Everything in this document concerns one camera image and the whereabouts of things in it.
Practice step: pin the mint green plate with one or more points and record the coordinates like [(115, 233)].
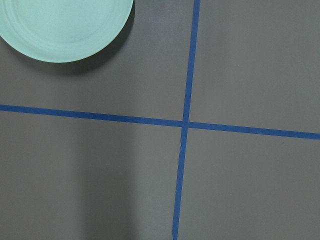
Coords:
[(62, 31)]

